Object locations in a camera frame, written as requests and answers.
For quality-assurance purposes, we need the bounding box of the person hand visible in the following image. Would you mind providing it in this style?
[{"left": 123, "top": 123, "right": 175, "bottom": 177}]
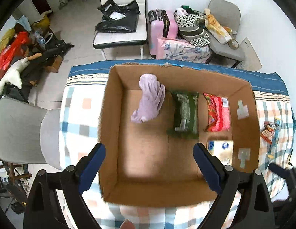
[{"left": 119, "top": 219, "right": 135, "bottom": 229}]

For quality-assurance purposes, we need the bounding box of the green knitted cloth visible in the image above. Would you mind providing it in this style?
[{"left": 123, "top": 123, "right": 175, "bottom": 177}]
[{"left": 167, "top": 91, "right": 199, "bottom": 139}]

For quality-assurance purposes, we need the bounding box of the red plastic bag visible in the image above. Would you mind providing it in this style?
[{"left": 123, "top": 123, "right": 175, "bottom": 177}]
[{"left": 0, "top": 31, "right": 30, "bottom": 77}]

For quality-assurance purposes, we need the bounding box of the grey office chair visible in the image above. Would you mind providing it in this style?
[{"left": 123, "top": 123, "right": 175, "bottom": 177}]
[{"left": 0, "top": 98, "right": 61, "bottom": 170}]

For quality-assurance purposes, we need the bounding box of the red snack packet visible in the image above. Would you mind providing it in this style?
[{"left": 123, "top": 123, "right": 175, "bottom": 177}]
[{"left": 203, "top": 93, "right": 230, "bottom": 132}]

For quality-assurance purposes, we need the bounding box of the plaid checkered blanket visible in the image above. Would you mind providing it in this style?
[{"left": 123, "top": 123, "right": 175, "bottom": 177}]
[{"left": 56, "top": 73, "right": 294, "bottom": 229}]

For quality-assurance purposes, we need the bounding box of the orange snack packet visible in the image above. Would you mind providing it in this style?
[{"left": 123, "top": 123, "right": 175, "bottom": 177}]
[{"left": 260, "top": 122, "right": 276, "bottom": 144}]

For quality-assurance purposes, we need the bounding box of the yellow bread bag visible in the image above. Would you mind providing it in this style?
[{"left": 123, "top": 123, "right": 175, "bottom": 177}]
[{"left": 204, "top": 8, "right": 232, "bottom": 44}]

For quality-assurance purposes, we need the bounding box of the patterned black white bag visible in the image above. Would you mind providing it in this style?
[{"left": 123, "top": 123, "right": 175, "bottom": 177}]
[{"left": 174, "top": 7, "right": 210, "bottom": 47}]

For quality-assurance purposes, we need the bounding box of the blue tube package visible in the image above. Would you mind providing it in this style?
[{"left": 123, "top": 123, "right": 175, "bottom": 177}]
[{"left": 267, "top": 117, "right": 281, "bottom": 159}]

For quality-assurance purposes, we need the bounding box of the cardboard box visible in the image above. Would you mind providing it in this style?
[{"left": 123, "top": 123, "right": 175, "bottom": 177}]
[{"left": 99, "top": 64, "right": 260, "bottom": 207}]

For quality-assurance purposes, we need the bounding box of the floral pillow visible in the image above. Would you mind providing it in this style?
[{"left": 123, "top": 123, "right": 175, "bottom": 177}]
[{"left": 156, "top": 38, "right": 212, "bottom": 63}]

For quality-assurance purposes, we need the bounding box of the yellow Vinda tissue pack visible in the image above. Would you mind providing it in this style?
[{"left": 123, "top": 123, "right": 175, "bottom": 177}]
[{"left": 208, "top": 140, "right": 233, "bottom": 165}]

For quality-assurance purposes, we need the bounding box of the white chair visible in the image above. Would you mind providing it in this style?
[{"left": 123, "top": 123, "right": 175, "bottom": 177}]
[{"left": 93, "top": 0, "right": 148, "bottom": 59}]

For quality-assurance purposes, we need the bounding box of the black plastic bag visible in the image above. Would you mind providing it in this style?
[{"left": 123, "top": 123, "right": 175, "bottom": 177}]
[{"left": 95, "top": 0, "right": 140, "bottom": 33}]

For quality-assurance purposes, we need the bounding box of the pink suitcase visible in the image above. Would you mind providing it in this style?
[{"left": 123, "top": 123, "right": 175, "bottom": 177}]
[{"left": 148, "top": 9, "right": 178, "bottom": 59}]

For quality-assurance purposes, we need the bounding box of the white goose plush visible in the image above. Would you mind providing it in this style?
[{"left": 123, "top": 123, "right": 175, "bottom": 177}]
[{"left": 0, "top": 53, "right": 42, "bottom": 96}]

